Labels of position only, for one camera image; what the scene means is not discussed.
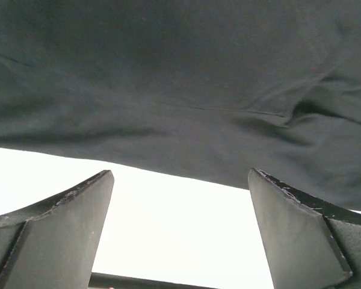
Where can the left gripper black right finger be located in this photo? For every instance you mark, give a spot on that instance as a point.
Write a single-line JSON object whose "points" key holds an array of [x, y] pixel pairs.
{"points": [[308, 242]]}

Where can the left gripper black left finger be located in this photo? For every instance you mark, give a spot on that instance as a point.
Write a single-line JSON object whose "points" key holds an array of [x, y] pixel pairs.
{"points": [[53, 243]]}

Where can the black t shirt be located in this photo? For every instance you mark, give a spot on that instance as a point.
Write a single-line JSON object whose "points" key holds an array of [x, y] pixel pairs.
{"points": [[199, 89]]}

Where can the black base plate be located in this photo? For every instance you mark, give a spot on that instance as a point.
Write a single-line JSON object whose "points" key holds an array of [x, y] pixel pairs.
{"points": [[100, 280]]}

